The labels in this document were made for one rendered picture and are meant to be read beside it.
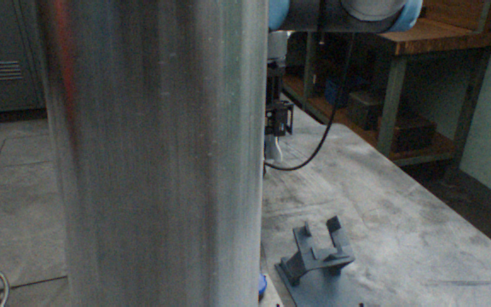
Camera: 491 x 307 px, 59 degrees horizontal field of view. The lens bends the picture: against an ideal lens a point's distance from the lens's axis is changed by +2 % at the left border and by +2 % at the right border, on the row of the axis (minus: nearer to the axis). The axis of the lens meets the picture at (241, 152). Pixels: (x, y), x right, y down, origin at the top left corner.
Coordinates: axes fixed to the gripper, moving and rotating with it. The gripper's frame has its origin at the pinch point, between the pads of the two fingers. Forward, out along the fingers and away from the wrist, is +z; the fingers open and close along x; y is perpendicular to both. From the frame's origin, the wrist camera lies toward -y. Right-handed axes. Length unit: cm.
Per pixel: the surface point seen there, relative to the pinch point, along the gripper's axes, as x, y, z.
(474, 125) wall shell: 155, -100, 55
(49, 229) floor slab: -61, -126, 93
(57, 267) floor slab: -56, -97, 93
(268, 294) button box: -5.1, 21.4, 8.7
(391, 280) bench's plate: 16.5, 20.1, 13.2
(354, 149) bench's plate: 34.5, -22.4, 13.1
